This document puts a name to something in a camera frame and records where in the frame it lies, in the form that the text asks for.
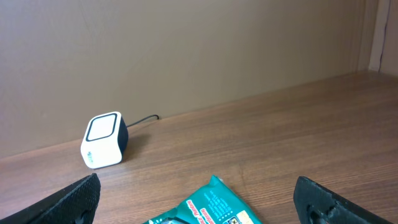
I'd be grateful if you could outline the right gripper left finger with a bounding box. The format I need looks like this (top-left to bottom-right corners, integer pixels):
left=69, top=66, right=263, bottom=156
left=1, top=173, right=101, bottom=224

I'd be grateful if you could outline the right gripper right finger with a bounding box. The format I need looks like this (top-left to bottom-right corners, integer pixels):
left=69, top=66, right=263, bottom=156
left=294, top=176, right=392, bottom=224

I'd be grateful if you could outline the green 3M gloves packet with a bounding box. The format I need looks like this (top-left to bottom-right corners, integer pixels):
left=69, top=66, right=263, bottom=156
left=145, top=175, right=262, bottom=224

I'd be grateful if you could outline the black scanner cable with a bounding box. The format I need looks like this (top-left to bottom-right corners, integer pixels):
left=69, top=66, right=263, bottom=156
left=126, top=114, right=160, bottom=128

